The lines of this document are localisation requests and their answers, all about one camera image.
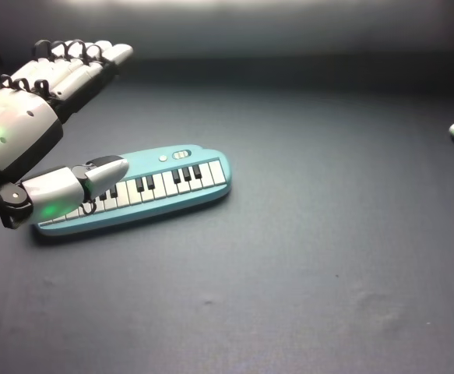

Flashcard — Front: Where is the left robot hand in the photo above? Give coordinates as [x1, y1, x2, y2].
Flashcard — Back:
[0, 38, 135, 231]

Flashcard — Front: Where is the teal toy piano keyboard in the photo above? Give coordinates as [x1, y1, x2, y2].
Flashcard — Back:
[31, 144, 234, 238]

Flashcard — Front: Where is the grey table cloth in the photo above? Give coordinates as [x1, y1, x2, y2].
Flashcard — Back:
[0, 58, 454, 374]

